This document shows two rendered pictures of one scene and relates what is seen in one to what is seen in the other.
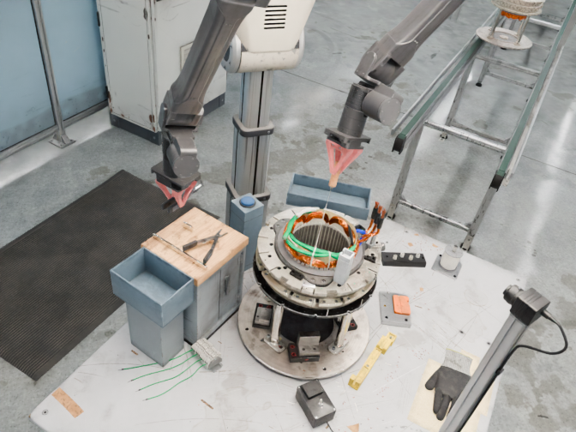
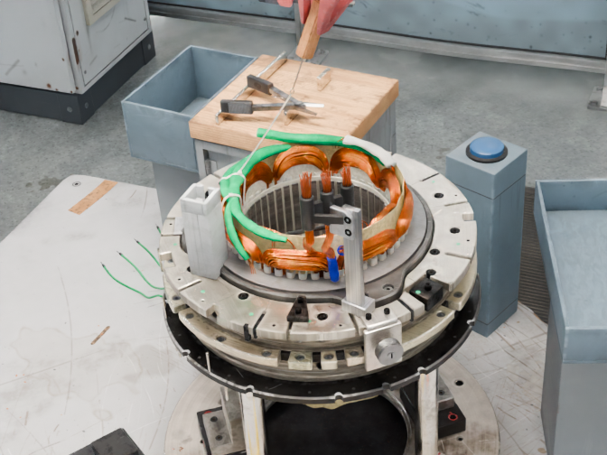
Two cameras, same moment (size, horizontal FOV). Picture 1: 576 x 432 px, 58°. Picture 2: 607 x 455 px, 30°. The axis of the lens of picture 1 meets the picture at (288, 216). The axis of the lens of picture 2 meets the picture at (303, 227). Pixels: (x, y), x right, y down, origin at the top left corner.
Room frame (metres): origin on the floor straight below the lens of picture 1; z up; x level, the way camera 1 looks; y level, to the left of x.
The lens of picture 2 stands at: (0.98, -1.02, 1.77)
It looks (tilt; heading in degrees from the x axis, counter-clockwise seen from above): 36 degrees down; 91
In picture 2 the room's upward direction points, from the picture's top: 4 degrees counter-clockwise
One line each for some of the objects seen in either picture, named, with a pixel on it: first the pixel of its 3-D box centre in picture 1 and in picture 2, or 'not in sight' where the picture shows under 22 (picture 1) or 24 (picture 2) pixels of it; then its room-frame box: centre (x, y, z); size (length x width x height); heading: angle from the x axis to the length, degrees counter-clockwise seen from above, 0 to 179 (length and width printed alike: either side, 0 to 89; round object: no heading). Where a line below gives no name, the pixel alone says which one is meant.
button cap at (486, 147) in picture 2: (247, 201); (487, 147); (1.18, 0.12, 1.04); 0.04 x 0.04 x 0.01
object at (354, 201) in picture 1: (322, 225); (591, 351); (1.26, -0.12, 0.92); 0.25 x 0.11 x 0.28; 85
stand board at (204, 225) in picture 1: (195, 243); (295, 107); (0.96, 0.22, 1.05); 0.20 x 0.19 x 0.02; 151
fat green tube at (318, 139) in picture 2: (296, 222); (324, 143); (0.99, -0.02, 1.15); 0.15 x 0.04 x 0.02; 151
